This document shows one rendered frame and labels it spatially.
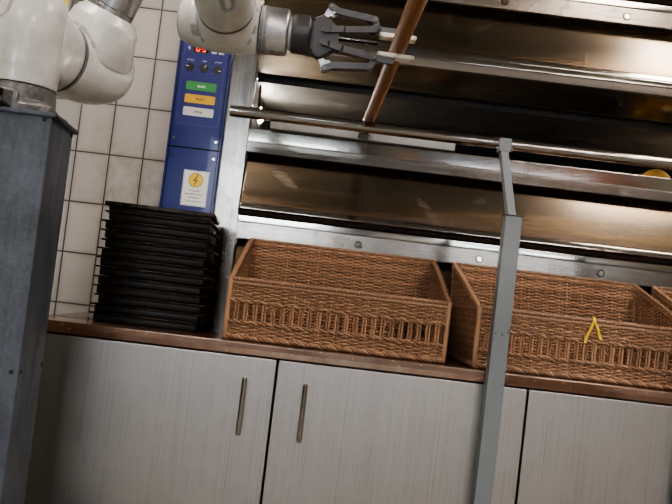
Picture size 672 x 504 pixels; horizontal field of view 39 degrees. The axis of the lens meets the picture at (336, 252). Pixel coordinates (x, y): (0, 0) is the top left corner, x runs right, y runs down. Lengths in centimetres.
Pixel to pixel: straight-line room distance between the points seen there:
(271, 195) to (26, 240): 109
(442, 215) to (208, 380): 93
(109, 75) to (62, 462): 91
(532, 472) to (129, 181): 142
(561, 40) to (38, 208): 173
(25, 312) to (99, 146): 110
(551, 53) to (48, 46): 157
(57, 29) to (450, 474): 133
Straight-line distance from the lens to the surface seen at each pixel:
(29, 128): 193
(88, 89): 215
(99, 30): 214
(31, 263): 191
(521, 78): 280
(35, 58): 199
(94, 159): 293
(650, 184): 301
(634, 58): 306
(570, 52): 301
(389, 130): 249
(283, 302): 233
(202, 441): 232
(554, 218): 292
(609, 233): 295
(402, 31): 170
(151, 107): 292
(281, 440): 231
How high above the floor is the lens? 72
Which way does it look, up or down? 3 degrees up
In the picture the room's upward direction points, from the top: 7 degrees clockwise
